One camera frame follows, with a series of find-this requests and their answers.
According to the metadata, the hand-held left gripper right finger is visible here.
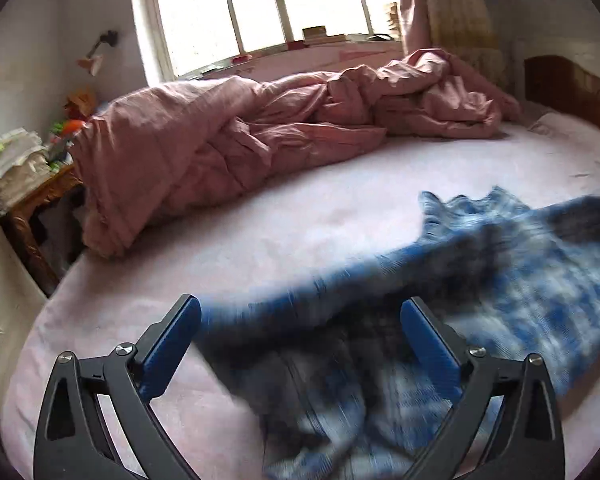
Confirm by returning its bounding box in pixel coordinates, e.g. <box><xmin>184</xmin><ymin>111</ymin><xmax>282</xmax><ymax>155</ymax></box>
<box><xmin>400</xmin><ymin>296</ymin><xmax>566</xmax><ymax>480</ymax></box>

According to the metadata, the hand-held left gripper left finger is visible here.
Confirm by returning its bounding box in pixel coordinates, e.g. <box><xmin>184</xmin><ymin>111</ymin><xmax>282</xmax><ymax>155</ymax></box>
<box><xmin>33</xmin><ymin>294</ymin><xmax>203</xmax><ymax>480</ymax></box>

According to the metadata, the blue plaid shirt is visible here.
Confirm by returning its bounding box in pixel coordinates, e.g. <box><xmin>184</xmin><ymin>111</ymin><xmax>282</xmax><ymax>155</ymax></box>
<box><xmin>194</xmin><ymin>186</ymin><xmax>600</xmax><ymax>480</ymax></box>

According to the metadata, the pink bed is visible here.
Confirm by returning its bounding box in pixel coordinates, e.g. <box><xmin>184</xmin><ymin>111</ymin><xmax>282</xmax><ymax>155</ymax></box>
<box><xmin>0</xmin><ymin>40</ymin><xmax>600</xmax><ymax>480</ymax></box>

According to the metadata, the carved wooden side table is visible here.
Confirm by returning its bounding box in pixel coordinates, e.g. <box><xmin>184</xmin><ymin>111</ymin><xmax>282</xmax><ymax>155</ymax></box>
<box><xmin>0</xmin><ymin>162</ymin><xmax>88</xmax><ymax>298</ymax></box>

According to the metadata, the pink quilt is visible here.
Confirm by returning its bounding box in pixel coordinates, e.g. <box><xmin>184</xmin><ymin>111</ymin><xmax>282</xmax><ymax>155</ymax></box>
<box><xmin>69</xmin><ymin>48</ymin><xmax>523</xmax><ymax>260</ymax></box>

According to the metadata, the pile of papers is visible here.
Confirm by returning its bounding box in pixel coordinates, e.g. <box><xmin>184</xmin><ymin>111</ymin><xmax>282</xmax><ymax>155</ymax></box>
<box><xmin>0</xmin><ymin>127</ymin><xmax>63</xmax><ymax>211</ymax></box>

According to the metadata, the wooden headboard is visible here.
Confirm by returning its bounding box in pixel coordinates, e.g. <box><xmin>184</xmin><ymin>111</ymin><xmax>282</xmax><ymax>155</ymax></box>
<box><xmin>522</xmin><ymin>54</ymin><xmax>600</xmax><ymax>143</ymax></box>

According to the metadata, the stack of books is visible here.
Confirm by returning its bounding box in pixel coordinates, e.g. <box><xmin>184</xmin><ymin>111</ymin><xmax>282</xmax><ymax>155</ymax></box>
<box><xmin>300</xmin><ymin>25</ymin><xmax>366</xmax><ymax>46</ymax></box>

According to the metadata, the pink curtain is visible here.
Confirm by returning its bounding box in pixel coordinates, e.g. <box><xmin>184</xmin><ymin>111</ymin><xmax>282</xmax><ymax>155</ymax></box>
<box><xmin>394</xmin><ymin>0</ymin><xmax>506</xmax><ymax>88</ymax></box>

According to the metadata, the window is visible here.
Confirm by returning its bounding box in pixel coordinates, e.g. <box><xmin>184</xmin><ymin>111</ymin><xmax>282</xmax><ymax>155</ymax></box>
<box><xmin>129</xmin><ymin>0</ymin><xmax>406</xmax><ymax>86</ymax></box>

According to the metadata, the pink wall lamp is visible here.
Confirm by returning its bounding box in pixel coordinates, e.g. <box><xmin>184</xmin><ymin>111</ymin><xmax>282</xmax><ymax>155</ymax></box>
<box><xmin>76</xmin><ymin>30</ymin><xmax>120</xmax><ymax>77</ymax></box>

